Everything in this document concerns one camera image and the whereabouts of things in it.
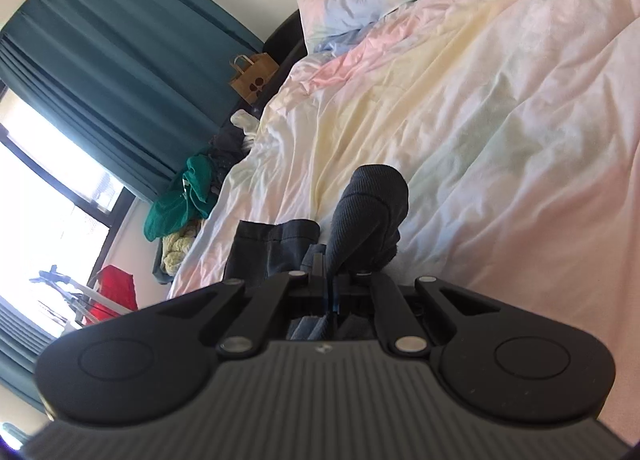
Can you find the brown paper bag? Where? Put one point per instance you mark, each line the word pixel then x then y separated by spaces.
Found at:
pixel 255 78

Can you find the red garment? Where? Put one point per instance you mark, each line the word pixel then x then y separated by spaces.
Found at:
pixel 117 290

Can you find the black armchair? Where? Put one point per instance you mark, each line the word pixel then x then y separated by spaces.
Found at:
pixel 282 40

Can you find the pastel duvet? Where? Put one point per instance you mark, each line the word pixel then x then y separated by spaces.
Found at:
pixel 475 140

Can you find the window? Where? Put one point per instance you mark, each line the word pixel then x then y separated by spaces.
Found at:
pixel 45 190

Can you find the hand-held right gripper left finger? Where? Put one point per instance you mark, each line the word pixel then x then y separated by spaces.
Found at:
pixel 317 297

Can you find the yellow knit garment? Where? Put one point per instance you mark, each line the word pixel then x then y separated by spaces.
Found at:
pixel 177 247

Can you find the garment steamer stand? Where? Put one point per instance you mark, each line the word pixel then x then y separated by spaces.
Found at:
pixel 75 290

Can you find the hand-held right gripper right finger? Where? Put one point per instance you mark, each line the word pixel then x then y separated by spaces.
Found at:
pixel 350 297

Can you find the green garment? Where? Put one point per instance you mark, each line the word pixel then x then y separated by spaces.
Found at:
pixel 170 210

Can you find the dark clothes pile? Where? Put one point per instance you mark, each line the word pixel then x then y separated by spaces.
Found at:
pixel 227 155

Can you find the dark laundry container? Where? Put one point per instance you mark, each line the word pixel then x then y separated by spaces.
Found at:
pixel 159 265

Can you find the teal curtain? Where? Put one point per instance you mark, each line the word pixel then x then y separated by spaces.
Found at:
pixel 20 355
pixel 115 65

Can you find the dark grey pants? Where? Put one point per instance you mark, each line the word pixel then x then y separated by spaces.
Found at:
pixel 265 250

